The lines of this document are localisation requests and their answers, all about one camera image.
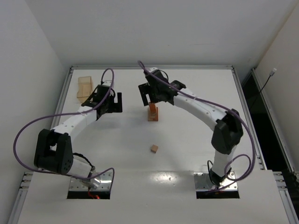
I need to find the lone light wood cube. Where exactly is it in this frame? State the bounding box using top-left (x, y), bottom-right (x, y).
top-left (150, 145), bottom-right (158, 153)

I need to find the reddish long wood block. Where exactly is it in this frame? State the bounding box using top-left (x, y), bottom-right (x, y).
top-left (152, 106), bottom-right (159, 121)

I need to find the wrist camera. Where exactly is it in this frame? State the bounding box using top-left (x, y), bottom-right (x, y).
top-left (103, 80), bottom-right (114, 88)
top-left (143, 67), bottom-right (158, 76)

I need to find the purple cable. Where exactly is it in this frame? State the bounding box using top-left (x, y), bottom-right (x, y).
top-left (13, 68), bottom-right (115, 185)
top-left (137, 60), bottom-right (256, 192)

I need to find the metal base plate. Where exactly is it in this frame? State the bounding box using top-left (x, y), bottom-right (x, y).
top-left (69, 171), bottom-right (114, 191)
top-left (193, 172), bottom-right (238, 192)

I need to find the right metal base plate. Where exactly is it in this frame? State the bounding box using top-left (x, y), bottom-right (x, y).
top-left (193, 172), bottom-right (238, 192)

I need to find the black wall cable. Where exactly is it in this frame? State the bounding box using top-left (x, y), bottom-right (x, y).
top-left (247, 68), bottom-right (278, 110)

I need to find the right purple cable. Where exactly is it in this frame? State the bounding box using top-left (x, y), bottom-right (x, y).
top-left (137, 60), bottom-right (256, 192)

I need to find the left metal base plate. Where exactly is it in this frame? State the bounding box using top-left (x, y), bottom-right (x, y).
top-left (69, 171), bottom-right (114, 191)

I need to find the brown arch wood block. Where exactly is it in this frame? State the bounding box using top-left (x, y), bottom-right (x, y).
top-left (149, 102), bottom-right (157, 115)

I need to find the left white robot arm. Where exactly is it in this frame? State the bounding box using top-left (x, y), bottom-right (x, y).
top-left (34, 84), bottom-right (122, 179)

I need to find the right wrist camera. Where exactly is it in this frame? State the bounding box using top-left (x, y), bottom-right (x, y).
top-left (143, 67), bottom-right (158, 76)

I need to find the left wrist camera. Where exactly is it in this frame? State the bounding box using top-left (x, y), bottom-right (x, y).
top-left (103, 80), bottom-right (114, 88)

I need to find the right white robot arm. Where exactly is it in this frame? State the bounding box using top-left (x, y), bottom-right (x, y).
top-left (138, 68), bottom-right (243, 187)

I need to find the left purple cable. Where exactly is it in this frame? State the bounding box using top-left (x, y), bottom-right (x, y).
top-left (13, 68), bottom-right (115, 185)

